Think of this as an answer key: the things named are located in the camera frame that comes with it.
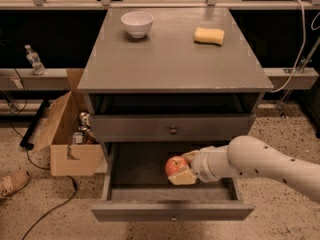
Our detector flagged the cans inside cardboard box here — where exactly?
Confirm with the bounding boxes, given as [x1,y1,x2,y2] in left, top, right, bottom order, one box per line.
[72,112,97,145]

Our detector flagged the grey drawer cabinet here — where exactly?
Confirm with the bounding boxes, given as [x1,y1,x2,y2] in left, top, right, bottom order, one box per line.
[77,7,274,222]

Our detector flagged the open grey lower drawer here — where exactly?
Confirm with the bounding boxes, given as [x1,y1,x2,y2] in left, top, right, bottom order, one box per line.
[92,142,254,222]

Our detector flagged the closed grey upper drawer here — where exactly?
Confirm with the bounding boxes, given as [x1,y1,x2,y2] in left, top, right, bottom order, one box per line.
[89,114,255,142]

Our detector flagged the cardboard box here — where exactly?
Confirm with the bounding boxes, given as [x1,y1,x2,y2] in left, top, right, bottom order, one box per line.
[33,69,107,176]

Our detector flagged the yellow sponge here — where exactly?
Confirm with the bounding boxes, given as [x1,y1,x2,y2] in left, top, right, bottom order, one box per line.
[194,27,225,45]

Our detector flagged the clear plastic water bottle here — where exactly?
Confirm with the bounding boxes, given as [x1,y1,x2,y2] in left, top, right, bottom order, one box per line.
[25,45,45,76]

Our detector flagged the tan shoe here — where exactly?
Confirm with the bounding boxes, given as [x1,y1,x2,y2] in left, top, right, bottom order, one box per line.
[0,170,30,199]

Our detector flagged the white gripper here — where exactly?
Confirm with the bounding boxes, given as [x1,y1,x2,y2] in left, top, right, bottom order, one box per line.
[168,146,237,185]

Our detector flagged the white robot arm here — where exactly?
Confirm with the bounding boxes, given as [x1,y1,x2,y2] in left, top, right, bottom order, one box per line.
[165,136,320,203]

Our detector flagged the black floor cable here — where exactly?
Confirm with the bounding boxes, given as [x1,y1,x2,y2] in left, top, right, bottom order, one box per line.
[9,117,79,240]

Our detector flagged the white bowl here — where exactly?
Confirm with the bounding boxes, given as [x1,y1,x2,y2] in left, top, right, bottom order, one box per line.
[121,11,154,38]

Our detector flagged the red apple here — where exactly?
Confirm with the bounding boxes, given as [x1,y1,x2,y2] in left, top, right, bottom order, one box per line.
[165,156,188,176]

